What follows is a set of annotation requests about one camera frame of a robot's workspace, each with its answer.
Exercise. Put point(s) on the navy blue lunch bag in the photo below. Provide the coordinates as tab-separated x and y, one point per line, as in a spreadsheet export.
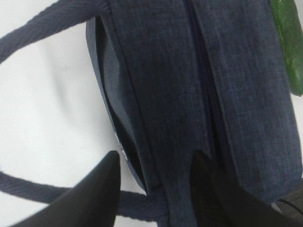
179	76

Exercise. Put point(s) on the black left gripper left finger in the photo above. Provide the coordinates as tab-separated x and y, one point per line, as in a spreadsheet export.
93	202

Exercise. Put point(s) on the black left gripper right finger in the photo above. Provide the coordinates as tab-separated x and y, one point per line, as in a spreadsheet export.
220	202

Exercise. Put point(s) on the green cucumber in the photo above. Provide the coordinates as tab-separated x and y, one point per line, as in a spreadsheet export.
290	34

